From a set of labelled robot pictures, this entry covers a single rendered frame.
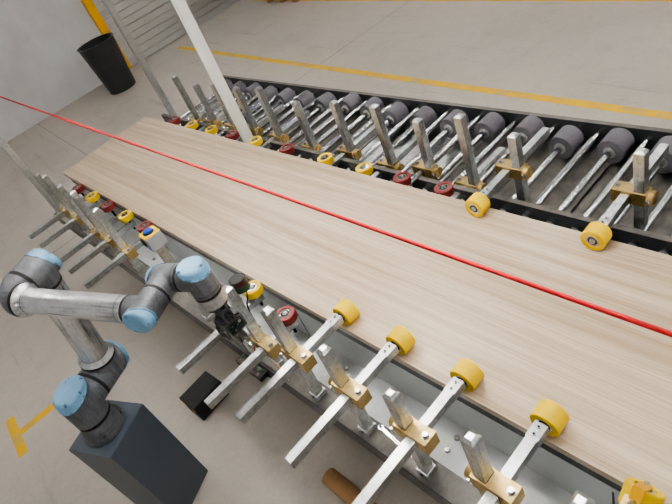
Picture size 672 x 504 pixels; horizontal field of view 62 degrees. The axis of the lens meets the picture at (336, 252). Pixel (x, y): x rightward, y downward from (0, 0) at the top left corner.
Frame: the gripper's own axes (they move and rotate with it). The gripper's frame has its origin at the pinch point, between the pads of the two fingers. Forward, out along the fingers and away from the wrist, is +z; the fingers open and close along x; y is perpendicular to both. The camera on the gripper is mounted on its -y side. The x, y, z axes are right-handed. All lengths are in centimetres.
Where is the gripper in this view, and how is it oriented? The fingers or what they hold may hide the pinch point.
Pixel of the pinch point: (239, 338)
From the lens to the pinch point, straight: 196.5
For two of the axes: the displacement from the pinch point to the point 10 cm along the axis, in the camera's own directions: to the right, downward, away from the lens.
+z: 3.3, 7.2, 6.1
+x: 6.8, -6.3, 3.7
